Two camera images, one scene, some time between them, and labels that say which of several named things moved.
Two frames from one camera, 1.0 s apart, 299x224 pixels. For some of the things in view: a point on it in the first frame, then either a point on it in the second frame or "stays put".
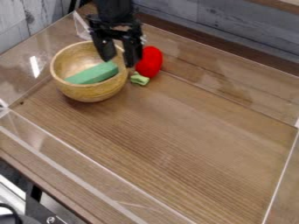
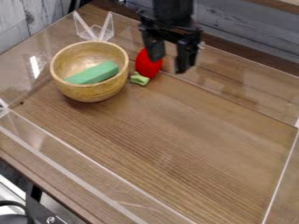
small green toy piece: [139, 79] stays put
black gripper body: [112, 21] -> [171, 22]
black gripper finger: [132, 49] -> [187, 51]
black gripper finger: [104, 45] -> [155, 45]
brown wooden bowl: [75, 58] stays put
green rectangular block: [104, 71] stays put
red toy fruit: [151, 61] stays put
